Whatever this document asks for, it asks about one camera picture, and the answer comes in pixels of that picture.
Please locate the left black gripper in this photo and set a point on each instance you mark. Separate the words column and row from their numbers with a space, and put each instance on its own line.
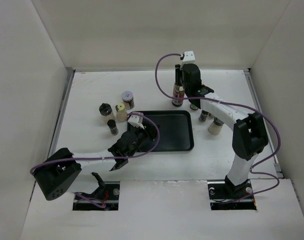
column 150, row 131

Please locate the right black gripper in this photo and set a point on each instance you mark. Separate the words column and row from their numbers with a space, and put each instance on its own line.
column 178, row 73

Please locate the tall black-cap sauce bottle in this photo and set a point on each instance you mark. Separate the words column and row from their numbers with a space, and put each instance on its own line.
column 177, row 95

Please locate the yellow-cap red sauce bottle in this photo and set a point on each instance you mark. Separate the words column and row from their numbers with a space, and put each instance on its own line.
column 193, row 107

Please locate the small black-cap spice bottle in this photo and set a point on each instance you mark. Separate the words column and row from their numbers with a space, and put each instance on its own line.
column 203, row 116

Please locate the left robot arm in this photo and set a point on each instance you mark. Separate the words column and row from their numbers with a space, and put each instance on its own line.
column 55, row 175

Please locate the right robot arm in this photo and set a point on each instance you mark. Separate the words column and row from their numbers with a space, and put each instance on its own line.
column 249, row 135

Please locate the yellow-cap white powder jar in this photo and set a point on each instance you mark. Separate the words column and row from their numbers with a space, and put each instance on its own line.
column 121, row 112

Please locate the black plastic tray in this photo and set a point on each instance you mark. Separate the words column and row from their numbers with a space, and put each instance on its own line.
column 175, row 127

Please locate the small dark pepper bottle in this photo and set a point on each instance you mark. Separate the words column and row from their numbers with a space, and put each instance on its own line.
column 111, row 123

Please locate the red-label lid brown jar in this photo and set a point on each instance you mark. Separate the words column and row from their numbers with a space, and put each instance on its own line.
column 128, row 99

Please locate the black-cap shaker jar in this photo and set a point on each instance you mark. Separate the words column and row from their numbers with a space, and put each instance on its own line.
column 106, row 112

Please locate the silver-lid white powder jar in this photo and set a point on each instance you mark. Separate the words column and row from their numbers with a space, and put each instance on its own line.
column 215, row 127

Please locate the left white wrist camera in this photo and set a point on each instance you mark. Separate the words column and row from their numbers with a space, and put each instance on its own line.
column 136, row 119

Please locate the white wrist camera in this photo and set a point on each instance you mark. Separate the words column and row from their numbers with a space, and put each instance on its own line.
column 136, row 119
column 188, row 57

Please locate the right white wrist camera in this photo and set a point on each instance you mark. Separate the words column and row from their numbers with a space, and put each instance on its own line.
column 188, row 57

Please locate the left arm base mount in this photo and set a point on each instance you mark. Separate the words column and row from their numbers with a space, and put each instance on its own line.
column 104, row 198

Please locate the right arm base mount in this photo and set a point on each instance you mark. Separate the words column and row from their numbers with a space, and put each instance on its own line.
column 222, row 200

